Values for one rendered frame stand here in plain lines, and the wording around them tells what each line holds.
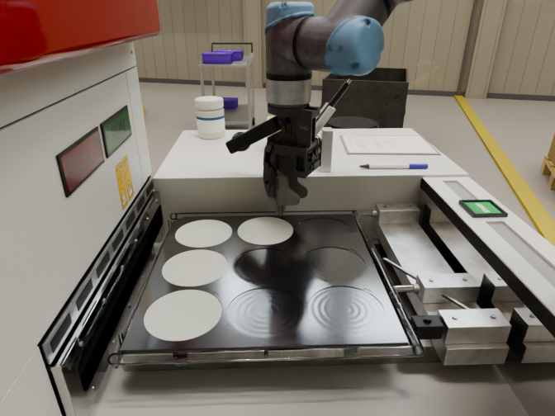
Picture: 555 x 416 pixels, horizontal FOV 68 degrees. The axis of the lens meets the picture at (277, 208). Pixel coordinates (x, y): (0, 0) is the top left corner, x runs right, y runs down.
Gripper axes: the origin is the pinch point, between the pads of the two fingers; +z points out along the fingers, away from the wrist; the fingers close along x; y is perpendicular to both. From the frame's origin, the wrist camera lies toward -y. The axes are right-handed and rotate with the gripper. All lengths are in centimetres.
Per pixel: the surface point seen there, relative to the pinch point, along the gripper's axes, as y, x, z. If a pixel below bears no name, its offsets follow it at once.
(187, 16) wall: -463, 557, -22
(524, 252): 40.7, -4.1, -4.0
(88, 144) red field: -10.1, -30.5, -19.5
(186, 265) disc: -4.8, -21.7, 1.7
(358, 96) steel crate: -77, 306, 37
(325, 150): 5.5, 10.1, -9.4
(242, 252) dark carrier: 1.1, -14.7, 1.6
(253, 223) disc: -2.5, -5.0, 1.6
